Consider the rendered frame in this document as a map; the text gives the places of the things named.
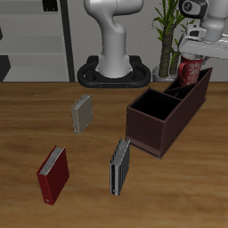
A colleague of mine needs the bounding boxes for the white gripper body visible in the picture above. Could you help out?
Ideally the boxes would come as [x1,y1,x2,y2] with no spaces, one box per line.
[177,35,228,61]

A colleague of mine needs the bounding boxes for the red mug with white print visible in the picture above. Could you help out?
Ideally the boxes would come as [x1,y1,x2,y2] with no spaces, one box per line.
[177,53,205,86]

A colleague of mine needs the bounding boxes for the dark brown desk caddy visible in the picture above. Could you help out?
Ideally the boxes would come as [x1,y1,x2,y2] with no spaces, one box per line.
[126,67,214,161]

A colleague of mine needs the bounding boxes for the green pot plant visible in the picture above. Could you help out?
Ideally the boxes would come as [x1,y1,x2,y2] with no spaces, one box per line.
[151,0,195,83]

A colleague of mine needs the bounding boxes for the grey book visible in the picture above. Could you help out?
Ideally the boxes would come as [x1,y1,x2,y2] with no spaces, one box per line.
[70,94,94,135]

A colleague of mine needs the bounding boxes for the black book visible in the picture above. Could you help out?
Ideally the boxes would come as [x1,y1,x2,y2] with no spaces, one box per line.
[109,136,132,197]

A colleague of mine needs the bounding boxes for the black binders on shelf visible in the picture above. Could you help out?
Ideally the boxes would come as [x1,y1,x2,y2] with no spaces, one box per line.
[42,0,59,12]

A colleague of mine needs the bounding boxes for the grey shelf unit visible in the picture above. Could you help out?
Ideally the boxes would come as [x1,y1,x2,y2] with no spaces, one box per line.
[0,0,76,83]

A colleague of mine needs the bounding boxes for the red book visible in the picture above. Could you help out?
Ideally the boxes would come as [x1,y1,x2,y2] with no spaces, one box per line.
[36,144,71,207]

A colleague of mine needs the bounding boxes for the dark angular object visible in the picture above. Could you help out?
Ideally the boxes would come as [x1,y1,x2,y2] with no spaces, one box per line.
[0,54,12,83]

